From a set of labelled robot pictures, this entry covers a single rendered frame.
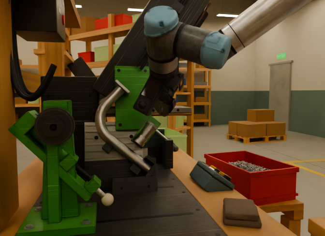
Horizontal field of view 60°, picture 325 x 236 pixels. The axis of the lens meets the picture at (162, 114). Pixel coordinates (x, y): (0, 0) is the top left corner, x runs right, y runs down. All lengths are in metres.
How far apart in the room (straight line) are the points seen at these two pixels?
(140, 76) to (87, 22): 3.90
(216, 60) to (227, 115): 10.25
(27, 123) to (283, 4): 0.61
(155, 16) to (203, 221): 0.46
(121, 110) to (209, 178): 0.34
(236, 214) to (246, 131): 6.21
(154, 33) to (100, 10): 9.54
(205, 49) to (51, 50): 1.22
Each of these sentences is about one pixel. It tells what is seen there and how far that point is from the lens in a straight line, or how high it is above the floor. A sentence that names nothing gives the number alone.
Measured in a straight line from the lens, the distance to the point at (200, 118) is 9.89.
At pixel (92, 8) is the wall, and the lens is 10.17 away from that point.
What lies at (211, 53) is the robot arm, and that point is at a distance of 0.60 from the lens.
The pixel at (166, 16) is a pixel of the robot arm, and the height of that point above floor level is 1.35.
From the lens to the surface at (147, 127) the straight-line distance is 0.86.
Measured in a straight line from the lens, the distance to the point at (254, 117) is 7.50.
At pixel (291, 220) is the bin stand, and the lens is 1.15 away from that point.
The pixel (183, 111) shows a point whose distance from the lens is 1.06.
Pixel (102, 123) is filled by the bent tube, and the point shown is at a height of 1.10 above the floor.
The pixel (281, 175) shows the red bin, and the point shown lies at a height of 0.90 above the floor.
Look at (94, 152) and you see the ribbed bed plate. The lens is 0.90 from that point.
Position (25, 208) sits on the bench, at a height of 0.88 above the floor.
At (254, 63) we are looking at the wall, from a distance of 11.35.
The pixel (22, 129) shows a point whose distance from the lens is 0.63.
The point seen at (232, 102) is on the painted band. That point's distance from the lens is 10.91.
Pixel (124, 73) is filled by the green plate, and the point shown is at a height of 1.25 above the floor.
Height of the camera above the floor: 1.19
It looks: 4 degrees down
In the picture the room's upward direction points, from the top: straight up
